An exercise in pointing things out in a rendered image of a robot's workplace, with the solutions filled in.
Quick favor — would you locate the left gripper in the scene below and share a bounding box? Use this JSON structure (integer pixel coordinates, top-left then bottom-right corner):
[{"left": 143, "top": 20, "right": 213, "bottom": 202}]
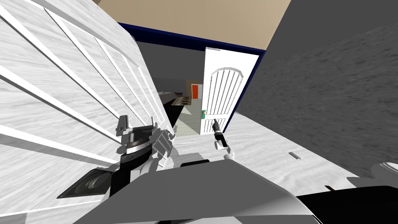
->
[{"left": 116, "top": 115, "right": 160, "bottom": 149}]

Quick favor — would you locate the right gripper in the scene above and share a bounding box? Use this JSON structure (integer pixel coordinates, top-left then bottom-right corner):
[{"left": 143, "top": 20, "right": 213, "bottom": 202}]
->
[{"left": 213, "top": 119, "right": 225, "bottom": 142}]

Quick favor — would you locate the large white panelled door leaf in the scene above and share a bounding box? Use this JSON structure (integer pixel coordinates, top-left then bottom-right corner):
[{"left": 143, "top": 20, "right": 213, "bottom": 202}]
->
[{"left": 0, "top": 0, "right": 176, "bottom": 218}]

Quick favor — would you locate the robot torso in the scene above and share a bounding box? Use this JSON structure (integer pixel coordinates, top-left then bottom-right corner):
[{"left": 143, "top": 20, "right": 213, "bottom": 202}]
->
[{"left": 73, "top": 159, "right": 321, "bottom": 224}]

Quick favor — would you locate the white door with arched slats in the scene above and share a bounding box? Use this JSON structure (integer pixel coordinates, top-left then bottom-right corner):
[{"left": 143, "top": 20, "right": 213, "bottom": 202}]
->
[{"left": 200, "top": 46, "right": 260, "bottom": 136}]

